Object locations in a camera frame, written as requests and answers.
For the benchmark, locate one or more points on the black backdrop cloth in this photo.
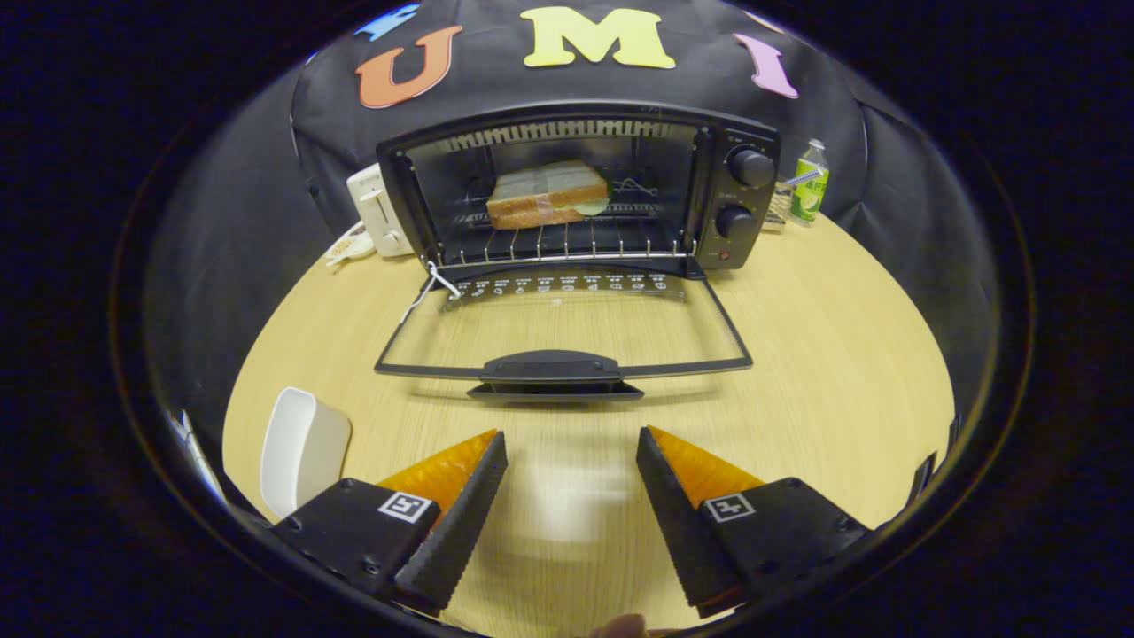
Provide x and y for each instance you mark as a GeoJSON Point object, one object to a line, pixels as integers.
{"type": "Point", "coordinates": [496, 89]}

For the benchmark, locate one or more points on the green label plastic bottle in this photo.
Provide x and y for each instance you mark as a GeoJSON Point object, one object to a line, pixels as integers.
{"type": "Point", "coordinates": [811, 190]}

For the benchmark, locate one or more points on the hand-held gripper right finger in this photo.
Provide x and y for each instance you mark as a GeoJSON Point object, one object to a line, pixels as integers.
{"type": "Point", "coordinates": [687, 532]}

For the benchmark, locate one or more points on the small dish with spoon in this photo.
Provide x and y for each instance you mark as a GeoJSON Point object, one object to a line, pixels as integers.
{"type": "Point", "coordinates": [350, 245]}

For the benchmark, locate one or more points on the white rectangular tray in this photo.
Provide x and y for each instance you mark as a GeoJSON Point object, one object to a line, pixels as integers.
{"type": "Point", "coordinates": [301, 452]}

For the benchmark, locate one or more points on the white bread toaster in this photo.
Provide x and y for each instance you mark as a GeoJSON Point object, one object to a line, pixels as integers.
{"type": "Point", "coordinates": [376, 213]}

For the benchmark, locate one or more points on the black toaster oven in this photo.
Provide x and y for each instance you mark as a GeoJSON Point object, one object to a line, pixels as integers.
{"type": "Point", "coordinates": [749, 208]}

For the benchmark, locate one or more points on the sandwich with lettuce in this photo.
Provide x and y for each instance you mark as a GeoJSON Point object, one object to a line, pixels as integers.
{"type": "Point", "coordinates": [540, 195]}

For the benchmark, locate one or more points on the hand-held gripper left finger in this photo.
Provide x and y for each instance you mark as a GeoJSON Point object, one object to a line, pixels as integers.
{"type": "Point", "coordinates": [452, 532]}

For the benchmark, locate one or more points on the clear glass jar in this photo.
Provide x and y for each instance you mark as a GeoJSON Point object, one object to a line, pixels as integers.
{"type": "Point", "coordinates": [778, 208]}

